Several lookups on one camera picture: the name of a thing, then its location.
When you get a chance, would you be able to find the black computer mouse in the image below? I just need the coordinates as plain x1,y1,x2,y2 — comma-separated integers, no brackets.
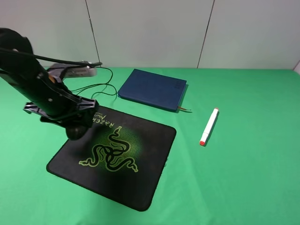
66,124,89,141

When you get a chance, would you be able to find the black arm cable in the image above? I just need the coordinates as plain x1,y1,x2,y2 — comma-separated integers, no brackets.
0,47,103,67

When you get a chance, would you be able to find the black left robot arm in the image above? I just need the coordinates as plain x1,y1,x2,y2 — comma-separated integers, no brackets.
0,28,98,129

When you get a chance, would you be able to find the black razer mouse pad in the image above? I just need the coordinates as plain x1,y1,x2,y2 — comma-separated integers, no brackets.
46,106,176,211

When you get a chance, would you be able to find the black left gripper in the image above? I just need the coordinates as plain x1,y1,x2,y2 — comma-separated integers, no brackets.
23,95,98,128

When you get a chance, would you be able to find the white marker pen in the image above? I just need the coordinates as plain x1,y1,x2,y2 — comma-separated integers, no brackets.
199,108,219,146

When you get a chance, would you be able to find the black mouse usb cable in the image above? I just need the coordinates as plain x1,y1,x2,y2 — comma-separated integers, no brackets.
67,67,120,111

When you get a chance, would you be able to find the blue notebook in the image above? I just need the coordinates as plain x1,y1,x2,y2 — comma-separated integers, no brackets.
118,69,191,113

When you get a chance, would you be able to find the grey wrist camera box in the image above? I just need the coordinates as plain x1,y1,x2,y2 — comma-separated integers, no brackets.
47,63,97,80

